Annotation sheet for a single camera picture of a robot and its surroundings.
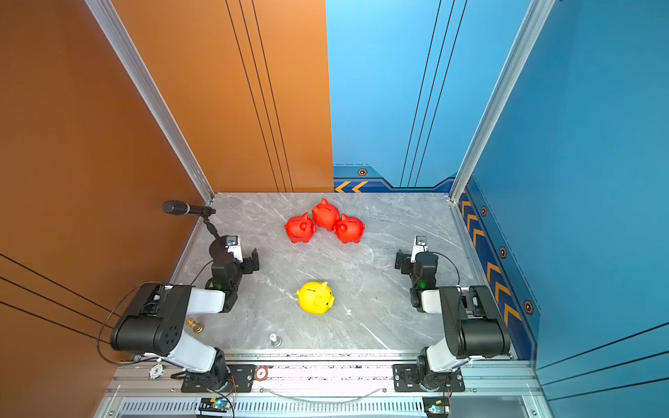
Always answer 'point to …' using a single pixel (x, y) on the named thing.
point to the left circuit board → (214, 404)
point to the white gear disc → (156, 371)
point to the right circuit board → (436, 407)
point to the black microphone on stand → (217, 246)
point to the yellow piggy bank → (315, 298)
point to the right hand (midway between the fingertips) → (415, 251)
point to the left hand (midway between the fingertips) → (243, 247)
